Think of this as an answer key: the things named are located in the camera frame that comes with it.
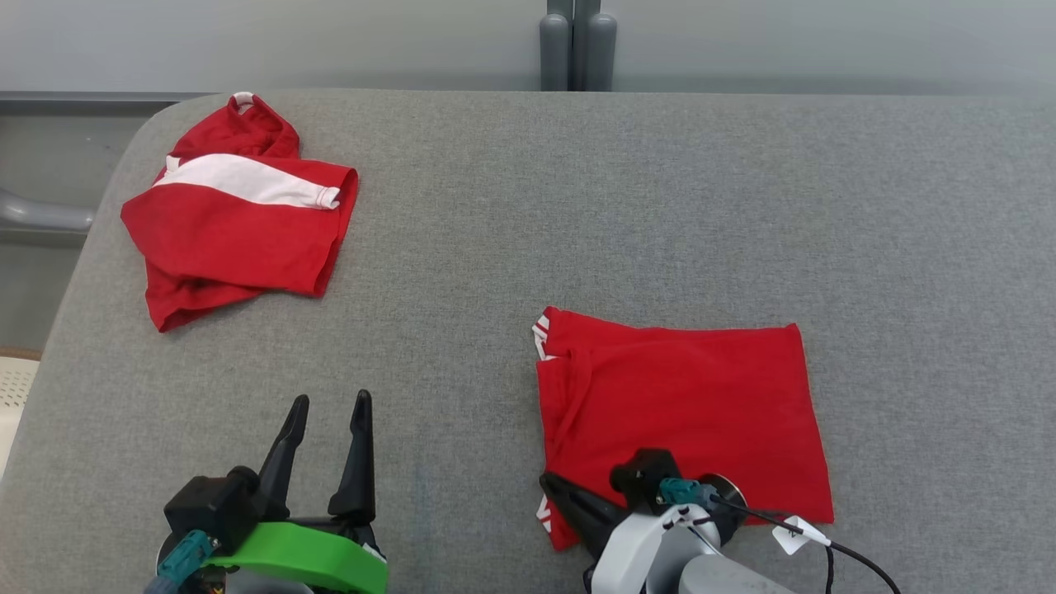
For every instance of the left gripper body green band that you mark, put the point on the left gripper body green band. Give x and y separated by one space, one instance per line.
305 557

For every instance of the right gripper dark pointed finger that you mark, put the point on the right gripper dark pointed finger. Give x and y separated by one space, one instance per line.
586 516

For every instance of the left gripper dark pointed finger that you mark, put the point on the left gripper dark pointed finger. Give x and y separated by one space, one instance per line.
360 470
285 458

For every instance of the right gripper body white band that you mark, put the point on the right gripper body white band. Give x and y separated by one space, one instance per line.
643 544

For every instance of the red basketball jersey white sleeves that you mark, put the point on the red basketball jersey white sleeves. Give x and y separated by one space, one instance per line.
701 396

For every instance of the red shorts white waistband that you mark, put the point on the red shorts white waistband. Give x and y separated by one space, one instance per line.
231 239

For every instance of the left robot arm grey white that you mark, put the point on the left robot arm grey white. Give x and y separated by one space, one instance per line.
264 585

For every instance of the white perforated laundry basket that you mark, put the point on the white perforated laundry basket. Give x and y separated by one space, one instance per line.
15 396

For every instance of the grey fabric sofa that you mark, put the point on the grey fabric sofa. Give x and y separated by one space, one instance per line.
660 206

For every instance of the grey metal tube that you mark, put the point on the grey metal tube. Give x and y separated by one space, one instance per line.
41 213

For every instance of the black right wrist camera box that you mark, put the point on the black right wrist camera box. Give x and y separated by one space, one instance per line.
643 478

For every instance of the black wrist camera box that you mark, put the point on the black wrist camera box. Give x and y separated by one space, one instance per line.
643 478
210 507

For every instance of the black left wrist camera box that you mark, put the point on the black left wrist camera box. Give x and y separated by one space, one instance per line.
210 507

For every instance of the dark grey wall skirting rail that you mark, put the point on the dark grey wall skirting rail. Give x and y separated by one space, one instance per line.
82 102

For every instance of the grey partition frame post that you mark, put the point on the grey partition frame post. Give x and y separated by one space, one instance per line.
577 41

